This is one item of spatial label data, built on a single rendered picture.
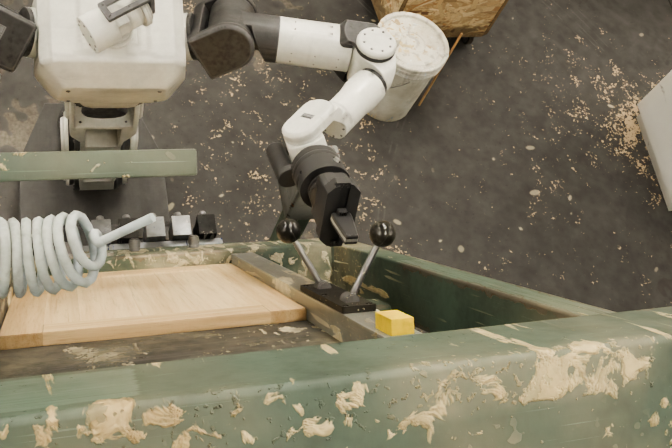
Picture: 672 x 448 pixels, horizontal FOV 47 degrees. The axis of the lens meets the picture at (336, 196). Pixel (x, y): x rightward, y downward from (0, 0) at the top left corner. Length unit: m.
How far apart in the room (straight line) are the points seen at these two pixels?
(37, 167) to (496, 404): 0.37
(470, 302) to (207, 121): 1.96
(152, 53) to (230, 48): 0.14
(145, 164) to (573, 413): 0.38
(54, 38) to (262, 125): 1.70
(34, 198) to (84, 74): 1.20
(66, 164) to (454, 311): 0.83
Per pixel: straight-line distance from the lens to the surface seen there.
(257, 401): 0.54
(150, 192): 2.64
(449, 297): 1.29
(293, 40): 1.50
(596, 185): 3.54
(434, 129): 3.30
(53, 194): 2.63
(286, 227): 1.16
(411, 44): 3.05
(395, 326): 0.92
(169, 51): 1.47
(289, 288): 1.29
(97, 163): 0.58
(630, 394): 0.68
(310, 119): 1.35
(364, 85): 1.45
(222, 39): 1.48
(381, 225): 1.08
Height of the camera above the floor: 2.45
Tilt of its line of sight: 56 degrees down
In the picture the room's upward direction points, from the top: 29 degrees clockwise
